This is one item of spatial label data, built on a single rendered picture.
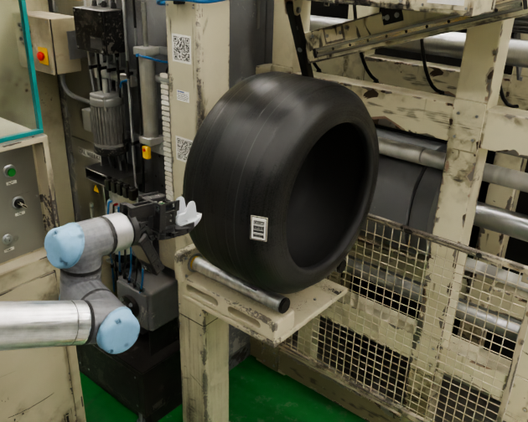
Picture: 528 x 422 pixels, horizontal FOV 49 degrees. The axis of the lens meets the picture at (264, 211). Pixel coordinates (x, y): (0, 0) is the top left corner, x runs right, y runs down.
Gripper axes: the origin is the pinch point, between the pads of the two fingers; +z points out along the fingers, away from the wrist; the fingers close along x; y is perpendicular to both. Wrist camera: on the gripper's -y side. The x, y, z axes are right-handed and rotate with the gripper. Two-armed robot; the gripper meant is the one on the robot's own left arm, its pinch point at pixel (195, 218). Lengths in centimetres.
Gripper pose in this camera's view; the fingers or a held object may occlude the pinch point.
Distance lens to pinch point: 130.5
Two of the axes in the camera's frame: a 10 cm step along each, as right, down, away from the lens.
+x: -7.7, -2.9, 5.7
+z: 6.3, -2.0, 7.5
